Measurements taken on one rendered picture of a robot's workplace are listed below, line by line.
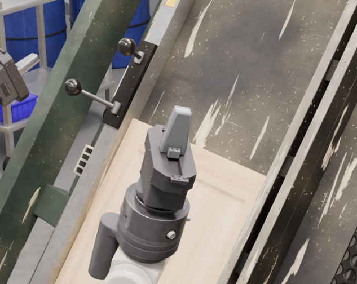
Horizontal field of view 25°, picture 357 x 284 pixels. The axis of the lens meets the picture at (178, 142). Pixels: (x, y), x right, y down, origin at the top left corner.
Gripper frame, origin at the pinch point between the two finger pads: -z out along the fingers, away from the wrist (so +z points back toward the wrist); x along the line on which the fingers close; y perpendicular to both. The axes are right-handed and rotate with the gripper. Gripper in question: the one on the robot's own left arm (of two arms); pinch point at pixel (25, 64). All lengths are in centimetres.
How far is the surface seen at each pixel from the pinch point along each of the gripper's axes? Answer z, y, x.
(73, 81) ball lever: -4.1, 9.5, 4.7
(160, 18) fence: -27.8, 13.0, 2.9
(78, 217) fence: 11.3, 16.2, 28.6
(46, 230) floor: -38, -169, 175
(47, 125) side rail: -1.0, -7.8, 20.8
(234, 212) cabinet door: -3, 53, 22
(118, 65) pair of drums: -213, -358, 245
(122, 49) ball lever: -12.3, 19.6, -0.7
